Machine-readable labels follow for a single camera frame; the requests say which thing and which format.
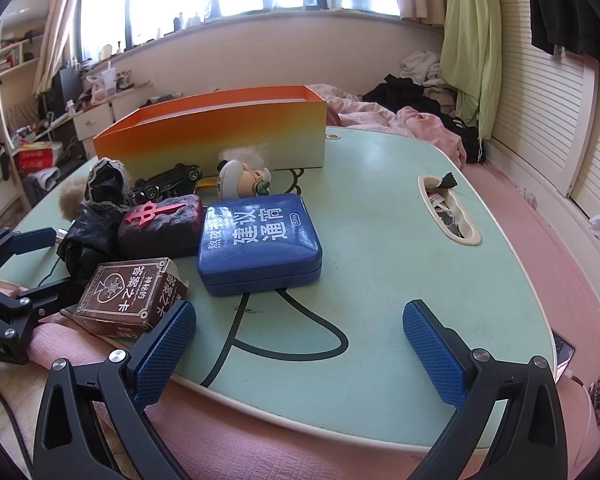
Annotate white clothes pile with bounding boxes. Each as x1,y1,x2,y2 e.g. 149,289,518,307
399,50,444,87

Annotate brown fur pompom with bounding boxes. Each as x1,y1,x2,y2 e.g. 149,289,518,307
57,180,94,221

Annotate smartphone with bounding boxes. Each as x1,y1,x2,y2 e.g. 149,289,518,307
552,330,579,384

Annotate white drawer desk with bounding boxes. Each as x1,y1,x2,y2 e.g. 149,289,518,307
72,87,147,142

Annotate light green cartoon desktop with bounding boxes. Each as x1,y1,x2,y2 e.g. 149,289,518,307
0,126,556,448

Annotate black monitor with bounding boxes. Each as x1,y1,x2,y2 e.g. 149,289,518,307
47,67,84,117

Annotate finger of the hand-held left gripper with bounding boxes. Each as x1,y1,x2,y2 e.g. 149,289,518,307
0,279,89,335
0,227,57,287

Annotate light green hanging garment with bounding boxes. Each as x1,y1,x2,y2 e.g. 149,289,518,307
439,0,504,142

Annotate white quilted blanket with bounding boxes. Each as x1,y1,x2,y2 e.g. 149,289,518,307
0,360,43,476

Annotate pile of wrappers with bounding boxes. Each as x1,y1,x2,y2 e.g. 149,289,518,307
426,189,473,238

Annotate red packet box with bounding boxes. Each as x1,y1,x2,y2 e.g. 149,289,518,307
17,140,64,174

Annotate white wall shelf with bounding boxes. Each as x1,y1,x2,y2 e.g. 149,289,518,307
0,0,49,82

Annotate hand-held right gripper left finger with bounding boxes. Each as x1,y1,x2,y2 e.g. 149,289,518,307
32,300,198,480

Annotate dark green toy car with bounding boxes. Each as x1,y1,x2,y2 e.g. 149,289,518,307
130,162,203,202

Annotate black clothes pile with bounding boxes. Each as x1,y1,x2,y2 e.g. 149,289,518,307
362,74,486,164

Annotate black cable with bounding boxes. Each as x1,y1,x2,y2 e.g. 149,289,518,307
0,377,35,480

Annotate pink fleece blanket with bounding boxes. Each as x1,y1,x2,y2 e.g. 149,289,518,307
0,280,131,377

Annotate brown card box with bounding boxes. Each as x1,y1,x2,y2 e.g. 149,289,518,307
72,257,190,339

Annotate blue zip case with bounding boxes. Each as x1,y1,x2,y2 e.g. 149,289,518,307
196,194,324,297

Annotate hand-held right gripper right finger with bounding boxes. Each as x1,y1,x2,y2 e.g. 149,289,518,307
402,299,568,480

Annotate white-haired doll figurine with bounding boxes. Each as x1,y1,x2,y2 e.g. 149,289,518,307
200,145,274,202

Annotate pink rumpled comforter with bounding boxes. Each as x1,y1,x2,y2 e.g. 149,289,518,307
307,83,469,169

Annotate plastic cup with straw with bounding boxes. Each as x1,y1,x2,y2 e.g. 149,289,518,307
97,61,119,94

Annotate white louvered closet doors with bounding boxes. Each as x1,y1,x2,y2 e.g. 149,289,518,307
485,0,600,222

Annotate black block with red symbol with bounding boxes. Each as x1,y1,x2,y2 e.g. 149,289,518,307
117,195,204,260

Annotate orange gradient cardboard box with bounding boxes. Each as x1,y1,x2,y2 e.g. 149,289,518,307
92,85,328,181

